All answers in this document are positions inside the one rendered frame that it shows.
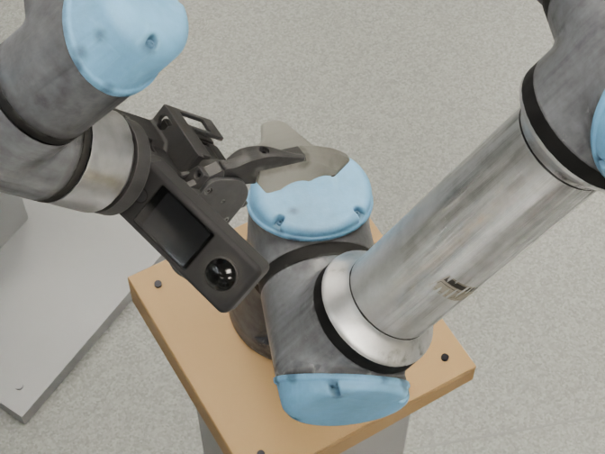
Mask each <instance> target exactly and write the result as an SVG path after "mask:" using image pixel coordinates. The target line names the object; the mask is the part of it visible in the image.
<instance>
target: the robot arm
mask: <svg viewBox="0 0 605 454"><path fill-rule="evenodd" d="M23 1H24V11H25V19H24V22H23V24H22V25H21V26H20V27H19V28H18V29H17V30H16V31H15V32H13V33H12V34H11V35H10V36H9V37H8V38H7V39H5V40H4V41H3V42H2V43H1V44H0V193H4V194H8V195H15V196H19V197H22V198H26V199H30V200H33V201H37V202H40V203H46V204H53V205H56V206H60V207H64V208H67V209H71V210H75V211H79V212H83V213H99V214H102V215H108V216H111V215H116V214H120V215H121V216H122V217H123V218H124V219H125V220H126V221H127V222H128V223H129V224H130V225H131V226H132V227H133V228H134V229H135V230H136V231H137V232H138V233H139V234H140V235H141V236H142V237H143V238H144V239H145V240H146V241H147V242H148V243H149V244H150V245H151V246H152V247H153V248H154V249H155V250H156V251H157V252H158V253H159V254H160V255H162V256H163V257H164V258H165V259H166V260H167V261H168V263H169V264H170V266H171V267H172V269H173V270H174V271H175V272H176V273H177V274H178V275H179V276H180V277H183V278H185V279H186V280H187V281H188V282H189V283H190V284H191V285H192V286H193V287H194V288H195V289H196V290H197V291H198V292H199V293H200V294H201V295H203V296H204V297H205V298H206V299H207V300H208V301H209V302H210V303H211V304H212V305H213V306H214V307H215V308H216V309H217V310H218V311H219V312H221V313H227V312H229V314H230V319H231V322H232V324H233V326H234V328H235V330H236V332H237V333H238V335H239V336H240V337H241V339H243V341H244V342H245V343H246V344H247V345H248V346H250V348H252V349H253V350H254V351H255V352H257V353H258V354H260V355H262V356H264V357H266V358H268V359H272V361H273V366H274V371H275V377H274V383H275V384H276V385H277V389H278V393H279V397H280V401H281V405H282V407H283V409H284V411H285V412H286V413H287V414H288V415H289V416H290V417H291V418H293V419H295V420H296V421H298V422H303V423H307V424H312V425H320V426H339V425H350V424H357V423H362V422H370V421H373V420H377V419H380V418H383V417H385V416H388V415H390V414H392V413H396V412H397V411H399V410H400V409H402V408H403V407H404V406H405V405H406V404H407V403H408V401H409V398H410V393H409V388H410V386H411V385H410V382H409V381H407V380H406V376H405V371H406V369H408V368H409V367H411V366H412V365H413V364H414V363H415V362H417V361H418V360H419V359H420V358H421V357H422V356H423V355H424V354H425V353H426V351H427V350H428V348H429V345H430V343H431V341H432V336H433V325H434V324H435V323H437V322H438V321H439V320H440V319H442V318H443V317H444V316H445V315H446V314H448V313H449V312H450V311H452V310H453V309H454V308H455V307H456V306H458V305H459V304H460V303H462V302H463V301H464V300H465V299H466V298H467V297H468V296H469V295H470V294H472V293H473V292H474V291H475V290H477V289H478V288H479V287H480V286H482V285H483V284H484V283H485V282H487V281H488V280H489V279H490V278H491V277H493V276H494V275H495V274H496V273H498V272H499V271H500V270H501V269H503V268H504V267H505V266H506V265H508V264H509V263H510V262H511V261H512V260H514V259H515V258H516V257H517V256H518V255H519V254H520V253H521V252H523V251H524V250H525V249H527V248H528V247H529V246H530V245H531V244H533V243H534V242H535V241H536V240H538V239H539V238H540V237H541V236H543V235H544V234H545V233H546V232H548V231H549V230H550V229H551V228H553V227H554V226H555V225H556V224H557V223H559V222H560V221H561V220H562V219H564V218H565V217H566V215H568V214H569V213H570V212H571V211H573V210H574V209H575V208H576V207H577V206H579V205H580V204H581V203H583V202H584V201H585V200H586V199H587V198H589V197H590V196H591V195H593V194H594V193H595V192H596V191H601V192H604V193H605V0H537V1H538V2H539V3H541V4H542V6H543V9H544V12H545V15H546V19H547V21H548V25H549V28H550V30H551V32H552V35H553V38H554V41H555V42H554V45H553V47H552V48H551V49H550V50H549V51H548V52H547V53H546V54H545V55H544V56H543V57H542V58H541V59H540V60H539V61H538V62H537V63H536V64H535V65H534V66H533V67H532V68H531V69H530V70H529V71H528V72H527V73H526V74H525V75H524V77H523V78H522V80H521V83H520V87H519V102H520V108H518V109H517V110H516V111H515V112H514V113H513V114H512V115H511V116H510V117H509V118H508V119H507V120H506V121H505V122H504V123H502V124H501V125H500V126H499V127H498V128H497V129H496V130H495V131H494V132H493V133H492V134H491V135H490V136H489V137H488V138H487V139H485V140H484V141H483V142H482V143H481V144H480V145H479V146H478V147H477V148H476V149H475V150H474V151H473V152H472V153H471V154H469V155H468V156H467V157H466V158H465V159H464V160H463V161H462V162H461V163H460V164H459V165H458V166H457V167H456V168H455V169H453V170H452V171H451V172H450V173H449V174H448V175H447V176H446V177H445V178H444V179H443V180H442V181H441V182H440V183H439V184H438V185H436V186H435V187H434V188H433V189H432V190H431V191H430V192H429V193H428V194H427V195H426V196H425V197H424V198H423V199H422V200H420V201H419V202H418V203H417V204H416V205H415V206H414V207H413V208H412V209H411V210H410V211H409V212H408V213H407V214H406V215H404V216H403V217H402V218H401V220H400V221H398V222H397V223H396V224H395V225H394V226H393V227H392V229H391V230H389V231H388V232H387V233H386V234H385V235H384V236H383V237H382V238H381V239H380V240H379V241H378V242H377V243H376V244H374V241H373V237H372V233H371V229H370V222H369V216H370V214H371V212H372V210H373V205H374V199H373V195H372V187H371V184H370V181H369V179H368V177H367V175H366V173H365V171H364V170H363V169H362V168H361V167H360V166H359V165H358V164H357V163H356V162H355V161H354V160H353V159H351V158H350V157H349V156H348V155H347V154H346V153H344V152H342V151H340V150H336V149H333V148H329V147H320V146H313V145H312V144H310V143H309V142H308V141H307V140H306V139H304V137H303V136H301V135H300V134H299V133H298V132H296V131H295V130H294V129H293V128H291V127H290V126H289V125H288V124H287V123H284V122H282V121H278V120H271V121H268V122H265V123H263V124H262V125H261V129H260V130H261V142H260V143H259V144H257V145H254V146H249V147H245V148H241V149H239V150H236V151H235V152H234V153H232V154H231V155H230V156H229V157H227V160H226V159H225V158H224V156H223V155H222V153H221V151H220V150H219V149H218V147H217V146H215V145H214V142H213V141H212V139H211V138H213V139H215V140H218V141H222V140H223V137H222V136H221V134H220V132H219V131H218V129H217V128H216V126H215V125H214V124H213V122H212V120H209V119H207V118H204V117H202V116H199V115H196V114H193V113H188V112H187V111H184V110H181V109H178V108H175V107H173V106H170V105H168V104H163V106H162V107H161V108H160V110H159V111H158V112H157V114H156V115H155V116H154V118H153V119H151V120H149V119H146V118H143V117H140V116H138V115H135V114H132V113H127V112H124V111H122V110H119V109H116V108H115V107H117V106H118V105H119V104H121V103H122V102H123V101H125V100H126V99H127V98H128V97H130V96H131V95H136V94H137V93H139V92H140V91H142V90H143V89H145V88H146V87H147V86H149V85H150V84H151V83H152V82H153V81H154V79H155V78H156V77H157V75H158V73H159V72H160V71H161V70H162V69H163V68H165V67H166V66H167V65H168V64H169V63H170V62H172V61H173V60H174V59H175V58H176V57H177V56H178V55H179V54H180V53H181V52H182V50H183V49H184V47H185V45H186V42H187V38H188V31H189V27H188V19H187V15H186V11H185V8H184V6H183V5H182V4H181V3H179V2H178V1H177V0H23ZM165 116H167V118H168V119H167V118H166V119H163V118H164V117H165ZM183 116H184V117H187V118H190V119H193V120H196V121H198V122H201V123H202V124H203V126H204V128H205V129H206V130H203V129H200V128H197V127H194V126H192V125H189V124H188V123H187V122H186V120H185V118H184V117H183ZM162 119H163V121H162ZM246 184H251V185H250V189H249V190H248V187H247V186H246ZM245 206H247V208H248V235H247V240H245V239H244V238H243V237H242V236H241V235H239V234H238V233H237V232H236V231H235V230H234V229H233V228H232V227H231V226H230V225H229V222H230V221H231V219H232V218H233V217H234V216H235V214H236V213H237V212H238V211H239V209H240V208H242V207H245Z"/></svg>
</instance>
